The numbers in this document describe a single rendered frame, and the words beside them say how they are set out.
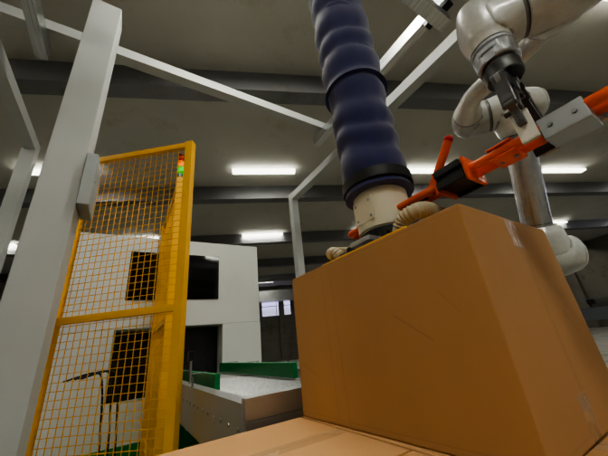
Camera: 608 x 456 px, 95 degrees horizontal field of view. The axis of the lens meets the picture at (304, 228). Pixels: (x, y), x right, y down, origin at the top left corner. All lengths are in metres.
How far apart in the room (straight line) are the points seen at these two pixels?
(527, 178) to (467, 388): 0.99
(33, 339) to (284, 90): 3.34
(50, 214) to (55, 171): 0.23
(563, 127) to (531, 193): 0.72
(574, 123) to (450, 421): 0.56
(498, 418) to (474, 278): 0.20
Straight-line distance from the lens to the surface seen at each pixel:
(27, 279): 1.65
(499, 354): 0.55
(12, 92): 3.86
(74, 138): 1.95
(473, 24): 0.91
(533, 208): 1.41
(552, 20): 0.95
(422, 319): 0.60
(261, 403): 0.97
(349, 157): 0.94
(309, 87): 4.02
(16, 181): 4.34
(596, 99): 0.71
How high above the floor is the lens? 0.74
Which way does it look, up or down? 22 degrees up
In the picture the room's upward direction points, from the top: 6 degrees counter-clockwise
